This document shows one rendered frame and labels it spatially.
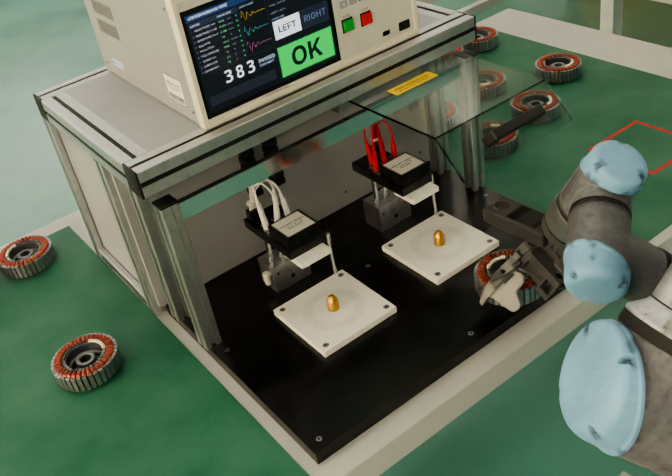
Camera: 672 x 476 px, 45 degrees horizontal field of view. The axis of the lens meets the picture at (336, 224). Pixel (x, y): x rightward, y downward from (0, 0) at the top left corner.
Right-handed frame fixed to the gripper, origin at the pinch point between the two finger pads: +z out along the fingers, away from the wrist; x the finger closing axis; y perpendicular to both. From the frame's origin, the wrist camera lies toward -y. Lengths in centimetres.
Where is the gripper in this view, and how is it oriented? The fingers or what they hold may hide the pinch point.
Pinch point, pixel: (508, 279)
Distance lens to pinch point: 132.2
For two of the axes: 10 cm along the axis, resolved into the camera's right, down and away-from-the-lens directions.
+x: 7.9, -4.4, 4.3
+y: 5.9, 7.4, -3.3
